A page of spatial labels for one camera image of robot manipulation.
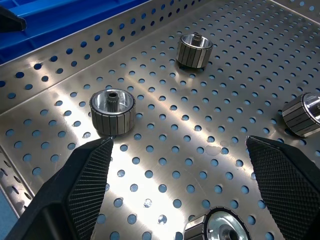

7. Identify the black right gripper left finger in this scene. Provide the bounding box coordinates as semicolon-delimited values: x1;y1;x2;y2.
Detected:
4;136;115;240

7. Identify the perforated metal tray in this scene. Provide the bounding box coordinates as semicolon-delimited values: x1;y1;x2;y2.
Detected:
0;0;320;240

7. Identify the blue compartment tray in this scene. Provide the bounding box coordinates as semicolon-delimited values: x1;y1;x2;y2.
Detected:
0;0;173;65

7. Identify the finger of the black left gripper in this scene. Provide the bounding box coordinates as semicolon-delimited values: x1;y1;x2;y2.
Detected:
0;4;27;32

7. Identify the metal rotor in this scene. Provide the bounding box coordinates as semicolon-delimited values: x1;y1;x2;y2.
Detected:
183;206;251;240
281;92;320;138
89;88;137;137
175;32;214;72

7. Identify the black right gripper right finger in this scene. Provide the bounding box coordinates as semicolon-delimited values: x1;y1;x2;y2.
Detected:
245;135;320;240

